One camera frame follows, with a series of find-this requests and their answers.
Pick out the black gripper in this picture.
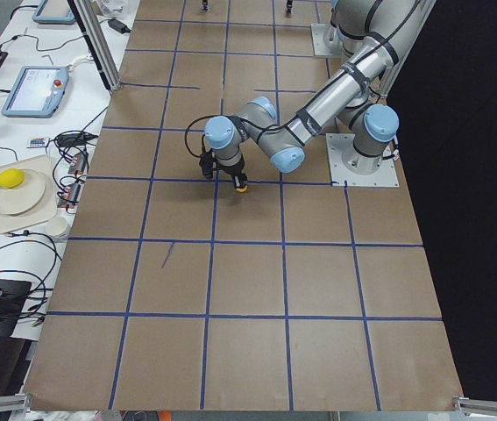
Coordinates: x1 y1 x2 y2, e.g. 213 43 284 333
217 155 247 189

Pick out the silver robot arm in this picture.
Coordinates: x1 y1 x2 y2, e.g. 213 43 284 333
330 0 422 65
200 62 400 192

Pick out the white paper cup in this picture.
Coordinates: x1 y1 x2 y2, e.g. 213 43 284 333
45 217 71 241

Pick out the black power adapter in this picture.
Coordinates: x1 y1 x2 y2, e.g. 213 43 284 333
107 18 131 34

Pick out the beige round plate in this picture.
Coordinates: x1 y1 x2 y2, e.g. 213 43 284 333
0 170 46 215

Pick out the near blue teach pendant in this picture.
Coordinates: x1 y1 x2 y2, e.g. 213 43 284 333
2 66 69 118

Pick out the blue teach pendant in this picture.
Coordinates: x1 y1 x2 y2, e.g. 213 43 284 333
32 0 75 25
2 66 69 118

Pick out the yellow lemon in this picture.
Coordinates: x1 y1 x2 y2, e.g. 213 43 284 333
0 168 25 189

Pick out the beige square tray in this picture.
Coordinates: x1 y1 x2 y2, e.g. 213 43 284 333
0 155 57 234

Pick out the far blue teach pendant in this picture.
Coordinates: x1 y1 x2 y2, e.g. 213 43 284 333
32 0 75 25

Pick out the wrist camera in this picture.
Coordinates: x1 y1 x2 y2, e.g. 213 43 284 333
199 149 216 180

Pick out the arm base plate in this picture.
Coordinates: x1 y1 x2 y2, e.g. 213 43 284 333
326 133 400 188
310 24 343 58

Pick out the aluminium frame post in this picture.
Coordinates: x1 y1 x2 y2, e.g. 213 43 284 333
67 0 121 91

